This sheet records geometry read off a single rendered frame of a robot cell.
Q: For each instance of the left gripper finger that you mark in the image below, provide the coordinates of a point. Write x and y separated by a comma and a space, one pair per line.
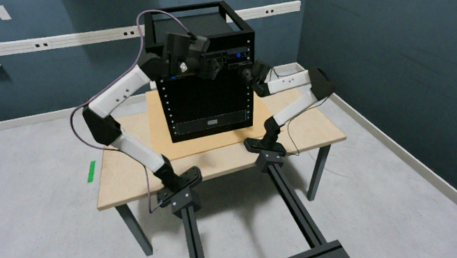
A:
215, 63

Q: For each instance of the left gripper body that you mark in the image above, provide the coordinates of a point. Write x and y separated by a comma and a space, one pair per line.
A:
198, 65

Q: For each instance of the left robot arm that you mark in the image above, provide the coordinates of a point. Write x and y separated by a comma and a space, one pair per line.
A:
104, 127

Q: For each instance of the black open rack frame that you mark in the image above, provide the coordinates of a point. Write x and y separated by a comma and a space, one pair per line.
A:
196, 107

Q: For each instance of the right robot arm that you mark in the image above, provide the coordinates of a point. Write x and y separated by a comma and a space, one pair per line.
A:
321, 86

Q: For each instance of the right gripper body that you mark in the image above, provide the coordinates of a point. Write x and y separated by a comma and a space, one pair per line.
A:
244, 70

